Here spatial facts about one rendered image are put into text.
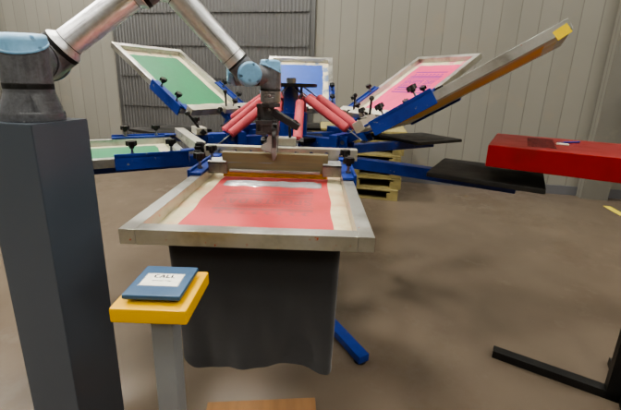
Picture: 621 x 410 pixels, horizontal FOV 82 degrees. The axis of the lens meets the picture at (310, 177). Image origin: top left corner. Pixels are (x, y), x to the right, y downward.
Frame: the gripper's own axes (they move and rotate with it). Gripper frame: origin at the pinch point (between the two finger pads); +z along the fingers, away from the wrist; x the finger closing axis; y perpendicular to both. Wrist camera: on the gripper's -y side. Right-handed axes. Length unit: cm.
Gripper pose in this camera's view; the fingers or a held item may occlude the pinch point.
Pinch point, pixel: (275, 156)
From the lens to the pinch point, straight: 138.6
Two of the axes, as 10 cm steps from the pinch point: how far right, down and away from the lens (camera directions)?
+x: -0.1, 2.5, -9.7
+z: -0.3, 9.7, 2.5
